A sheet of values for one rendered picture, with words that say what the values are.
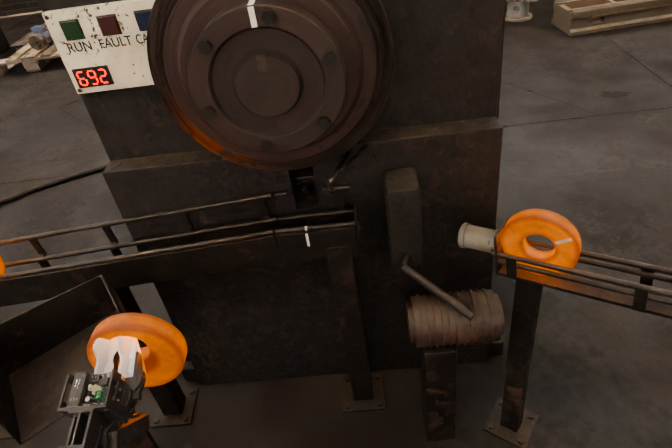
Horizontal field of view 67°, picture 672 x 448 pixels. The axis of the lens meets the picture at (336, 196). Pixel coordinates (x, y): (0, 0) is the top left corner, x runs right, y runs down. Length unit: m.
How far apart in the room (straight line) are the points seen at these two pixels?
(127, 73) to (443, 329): 0.92
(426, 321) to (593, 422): 0.70
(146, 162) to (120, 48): 0.28
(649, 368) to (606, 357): 0.12
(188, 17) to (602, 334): 1.60
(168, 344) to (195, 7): 0.57
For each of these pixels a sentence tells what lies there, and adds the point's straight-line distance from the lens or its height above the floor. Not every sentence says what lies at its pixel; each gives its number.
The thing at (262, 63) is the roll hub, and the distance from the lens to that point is 0.91.
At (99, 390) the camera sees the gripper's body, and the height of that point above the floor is 0.87.
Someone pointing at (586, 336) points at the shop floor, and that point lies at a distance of 1.95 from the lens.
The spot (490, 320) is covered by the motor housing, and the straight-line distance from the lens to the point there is 1.26.
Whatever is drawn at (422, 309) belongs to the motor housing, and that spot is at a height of 0.53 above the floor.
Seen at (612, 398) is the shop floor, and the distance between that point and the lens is 1.83.
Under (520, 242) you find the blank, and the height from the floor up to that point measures 0.71.
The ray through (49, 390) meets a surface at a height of 0.59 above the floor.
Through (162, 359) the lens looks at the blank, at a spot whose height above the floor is 0.79.
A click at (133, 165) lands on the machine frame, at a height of 0.87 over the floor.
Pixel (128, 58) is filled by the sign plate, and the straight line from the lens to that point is 1.22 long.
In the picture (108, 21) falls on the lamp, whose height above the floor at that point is 1.21.
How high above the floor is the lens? 1.47
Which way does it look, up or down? 35 degrees down
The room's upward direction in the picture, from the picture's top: 9 degrees counter-clockwise
